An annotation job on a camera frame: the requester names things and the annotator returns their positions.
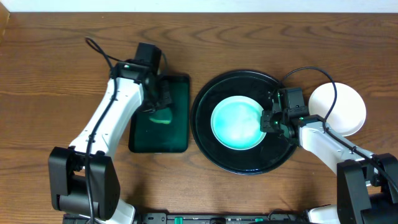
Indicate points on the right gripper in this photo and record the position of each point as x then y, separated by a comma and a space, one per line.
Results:
265, 126

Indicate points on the black rectangular tray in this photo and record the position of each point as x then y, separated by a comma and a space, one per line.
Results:
148, 137

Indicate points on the black round tray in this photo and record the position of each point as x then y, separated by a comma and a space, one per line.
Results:
269, 154

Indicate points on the green scrubbing sponge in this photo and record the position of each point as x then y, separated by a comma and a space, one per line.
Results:
163, 116

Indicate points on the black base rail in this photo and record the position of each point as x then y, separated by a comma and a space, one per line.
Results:
273, 217

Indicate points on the white plate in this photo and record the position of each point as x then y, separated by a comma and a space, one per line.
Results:
349, 113

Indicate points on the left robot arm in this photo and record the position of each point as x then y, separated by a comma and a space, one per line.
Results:
83, 180

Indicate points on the green plate bottom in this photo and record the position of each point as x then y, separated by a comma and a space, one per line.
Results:
235, 123

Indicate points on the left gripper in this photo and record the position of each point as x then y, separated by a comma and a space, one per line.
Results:
162, 96

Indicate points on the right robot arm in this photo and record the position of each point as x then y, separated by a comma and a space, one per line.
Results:
366, 182

